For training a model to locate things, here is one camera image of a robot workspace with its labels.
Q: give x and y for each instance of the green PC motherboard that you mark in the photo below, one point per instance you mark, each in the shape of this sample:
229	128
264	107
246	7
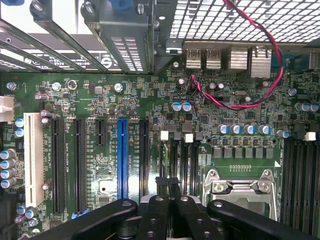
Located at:
140	105

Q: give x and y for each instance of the silver ribbed port block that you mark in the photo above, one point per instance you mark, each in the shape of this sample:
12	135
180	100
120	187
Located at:
235	58

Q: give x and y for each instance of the grey vented slot bracket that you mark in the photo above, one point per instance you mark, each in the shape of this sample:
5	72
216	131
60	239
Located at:
125	37

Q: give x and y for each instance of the blue-top silver capacitor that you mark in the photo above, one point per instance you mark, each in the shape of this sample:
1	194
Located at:
264	129
176	106
283	133
236	129
303	107
223	129
187	107
250	129

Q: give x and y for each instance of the white PCI expansion slot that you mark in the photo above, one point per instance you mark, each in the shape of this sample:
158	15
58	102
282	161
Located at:
33	160

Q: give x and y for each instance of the silver USB port block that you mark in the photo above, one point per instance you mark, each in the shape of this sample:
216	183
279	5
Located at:
193	58
213	58

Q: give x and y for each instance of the white printed label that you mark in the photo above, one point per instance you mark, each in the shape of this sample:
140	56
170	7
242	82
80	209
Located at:
82	62

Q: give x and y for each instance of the grey metal PC case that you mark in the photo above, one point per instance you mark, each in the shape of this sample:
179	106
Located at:
162	57

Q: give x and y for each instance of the silver CPU socket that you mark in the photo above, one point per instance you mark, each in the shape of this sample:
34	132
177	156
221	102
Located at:
240	190

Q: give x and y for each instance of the blue expansion slot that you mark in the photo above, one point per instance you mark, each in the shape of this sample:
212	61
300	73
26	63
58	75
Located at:
122	157

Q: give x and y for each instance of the long black expansion slot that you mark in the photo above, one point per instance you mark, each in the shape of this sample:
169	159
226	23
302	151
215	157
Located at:
58	162
80	162
144	160

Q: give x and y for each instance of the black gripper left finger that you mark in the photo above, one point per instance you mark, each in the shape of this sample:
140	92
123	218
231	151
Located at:
156	215

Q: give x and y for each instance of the white plastic board connector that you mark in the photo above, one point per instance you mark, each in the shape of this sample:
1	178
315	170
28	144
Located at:
6	107

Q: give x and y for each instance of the silver ethernet port block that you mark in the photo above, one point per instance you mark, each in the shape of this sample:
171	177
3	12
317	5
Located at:
260	65

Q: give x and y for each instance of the black RAM slot white latch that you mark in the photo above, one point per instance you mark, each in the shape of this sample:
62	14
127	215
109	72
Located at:
310	180
164	135
189	155

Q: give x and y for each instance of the silver motherboard screw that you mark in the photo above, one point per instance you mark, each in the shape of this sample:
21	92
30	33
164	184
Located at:
56	86
118	87
292	91
11	86

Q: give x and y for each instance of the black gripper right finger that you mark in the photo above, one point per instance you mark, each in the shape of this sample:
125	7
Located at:
190	220

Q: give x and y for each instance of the short black expansion slot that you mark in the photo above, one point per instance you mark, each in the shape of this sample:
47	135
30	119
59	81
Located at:
101	132

